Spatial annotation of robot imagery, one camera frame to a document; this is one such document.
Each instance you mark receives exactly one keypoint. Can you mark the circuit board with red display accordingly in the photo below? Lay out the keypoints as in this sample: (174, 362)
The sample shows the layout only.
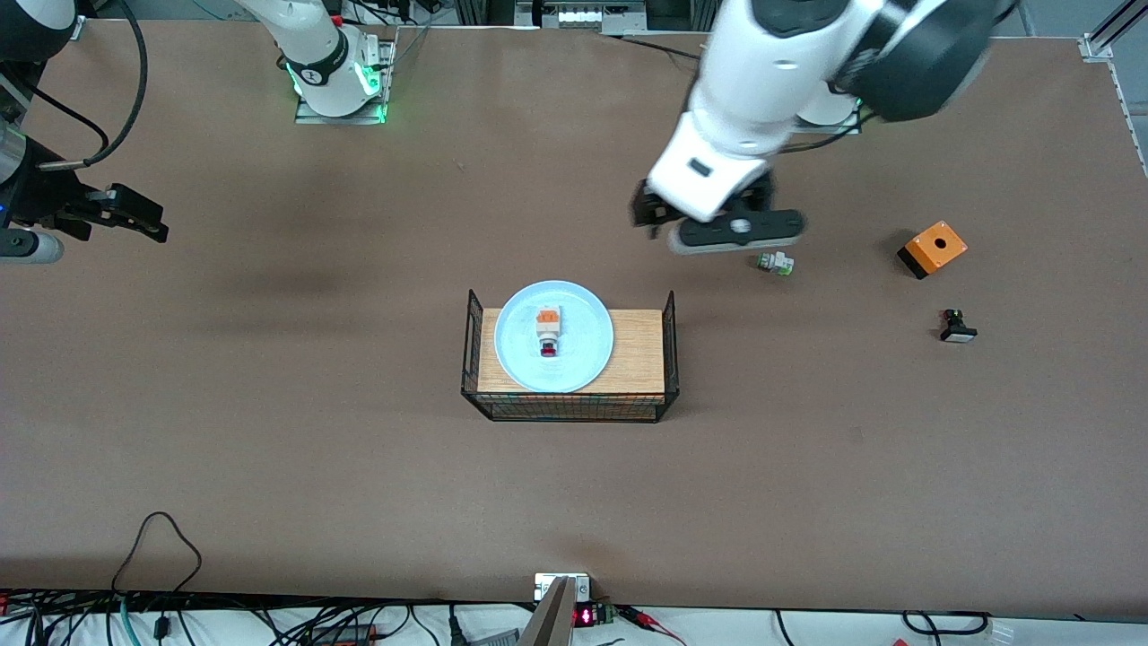
(592, 615)

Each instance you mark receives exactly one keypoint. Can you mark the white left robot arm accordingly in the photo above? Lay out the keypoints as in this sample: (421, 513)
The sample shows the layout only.
(762, 72)

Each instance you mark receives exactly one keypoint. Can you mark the grey device with white lights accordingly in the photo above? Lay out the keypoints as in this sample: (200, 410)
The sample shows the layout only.
(578, 16)

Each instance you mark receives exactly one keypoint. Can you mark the aluminium corner bracket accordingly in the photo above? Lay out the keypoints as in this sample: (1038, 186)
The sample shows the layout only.
(1096, 49)

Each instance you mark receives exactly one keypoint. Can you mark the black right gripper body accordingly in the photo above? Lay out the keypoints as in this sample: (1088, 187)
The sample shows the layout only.
(43, 196)

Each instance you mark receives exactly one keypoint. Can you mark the green push button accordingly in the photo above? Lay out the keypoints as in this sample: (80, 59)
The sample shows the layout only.
(777, 263)

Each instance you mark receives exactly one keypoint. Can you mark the black white-capped push button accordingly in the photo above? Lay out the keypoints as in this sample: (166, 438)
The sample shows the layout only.
(956, 328)

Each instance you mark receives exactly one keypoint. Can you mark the black power adapter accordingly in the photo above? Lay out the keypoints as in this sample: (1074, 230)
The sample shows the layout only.
(345, 634)

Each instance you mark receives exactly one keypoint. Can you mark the metal camera mount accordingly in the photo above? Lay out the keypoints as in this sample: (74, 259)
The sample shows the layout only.
(558, 606)

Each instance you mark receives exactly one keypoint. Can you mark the orange button box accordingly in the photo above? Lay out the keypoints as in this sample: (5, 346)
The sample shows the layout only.
(934, 248)

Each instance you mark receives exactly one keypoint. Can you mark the red push button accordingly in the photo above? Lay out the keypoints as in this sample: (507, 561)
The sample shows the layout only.
(549, 330)

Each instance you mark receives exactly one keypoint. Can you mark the light blue plate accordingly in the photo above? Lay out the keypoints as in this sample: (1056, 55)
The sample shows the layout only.
(583, 359)

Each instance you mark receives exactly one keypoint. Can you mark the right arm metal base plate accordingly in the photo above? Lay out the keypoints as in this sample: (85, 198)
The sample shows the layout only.
(386, 72)

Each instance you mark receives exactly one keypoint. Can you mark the red test lead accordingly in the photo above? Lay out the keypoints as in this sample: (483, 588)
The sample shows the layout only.
(650, 621)

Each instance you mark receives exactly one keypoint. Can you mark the aluminium frame profile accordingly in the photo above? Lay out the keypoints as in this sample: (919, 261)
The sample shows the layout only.
(1121, 20)

